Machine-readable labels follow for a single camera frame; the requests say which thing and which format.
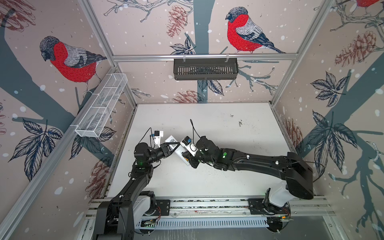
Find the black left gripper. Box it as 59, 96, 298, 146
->
146, 143, 180, 166

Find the white remote control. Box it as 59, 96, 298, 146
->
165, 136, 190, 166

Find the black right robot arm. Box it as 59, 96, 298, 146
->
181, 136, 314, 215

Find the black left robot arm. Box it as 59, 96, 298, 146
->
92, 142, 181, 240

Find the black hanging basket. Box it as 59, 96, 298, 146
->
174, 58, 239, 81

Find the aluminium cross bar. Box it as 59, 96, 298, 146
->
112, 53, 299, 63

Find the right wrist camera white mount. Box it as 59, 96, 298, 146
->
181, 136, 198, 157

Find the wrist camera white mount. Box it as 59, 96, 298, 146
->
181, 136, 198, 157
151, 131, 164, 147

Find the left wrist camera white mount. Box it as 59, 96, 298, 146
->
151, 131, 164, 147

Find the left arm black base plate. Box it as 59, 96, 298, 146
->
144, 200, 171, 217

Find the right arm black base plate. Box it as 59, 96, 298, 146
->
248, 198, 291, 216

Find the white perforated cable duct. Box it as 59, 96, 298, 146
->
135, 217, 269, 230

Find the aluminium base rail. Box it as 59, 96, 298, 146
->
85, 194, 334, 218

